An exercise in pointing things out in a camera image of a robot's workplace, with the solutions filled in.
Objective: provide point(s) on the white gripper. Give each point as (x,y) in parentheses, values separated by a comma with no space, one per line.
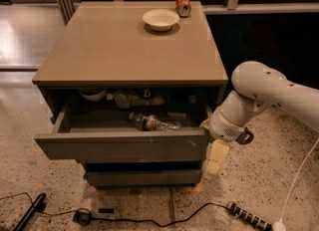
(221,127)

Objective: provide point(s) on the clear plastic water bottle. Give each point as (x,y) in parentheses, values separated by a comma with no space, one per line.
(150,122)

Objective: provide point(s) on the green snack bag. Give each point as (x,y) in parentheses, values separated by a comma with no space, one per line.
(129,99)

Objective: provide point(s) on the grey bottom drawer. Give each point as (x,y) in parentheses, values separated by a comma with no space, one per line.
(144,178)

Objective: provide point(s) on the grey top drawer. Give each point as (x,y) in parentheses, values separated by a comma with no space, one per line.
(101,133)

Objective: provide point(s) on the white bowl in drawer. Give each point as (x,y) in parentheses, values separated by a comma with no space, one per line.
(92,95)

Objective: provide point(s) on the black power adapter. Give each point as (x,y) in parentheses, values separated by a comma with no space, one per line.
(82,216)

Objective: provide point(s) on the green yellow sponge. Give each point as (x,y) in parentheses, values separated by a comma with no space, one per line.
(176,115)

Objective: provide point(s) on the small black floor plate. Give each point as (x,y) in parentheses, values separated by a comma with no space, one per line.
(106,210)

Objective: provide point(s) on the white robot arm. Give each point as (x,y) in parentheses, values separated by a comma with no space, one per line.
(256,87)

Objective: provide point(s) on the grey drawer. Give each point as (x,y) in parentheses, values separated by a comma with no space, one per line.
(144,178)
(101,133)

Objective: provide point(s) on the orange soda can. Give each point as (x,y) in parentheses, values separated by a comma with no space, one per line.
(182,7)

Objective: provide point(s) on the white bowl on cabinet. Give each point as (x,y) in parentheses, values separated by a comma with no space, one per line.
(160,20)

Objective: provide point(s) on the black power strip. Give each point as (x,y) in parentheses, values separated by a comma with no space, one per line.
(248,217)

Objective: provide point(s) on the black bar on floor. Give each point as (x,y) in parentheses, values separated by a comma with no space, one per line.
(38,206)

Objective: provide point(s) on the grey drawer cabinet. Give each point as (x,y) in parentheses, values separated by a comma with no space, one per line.
(108,46)

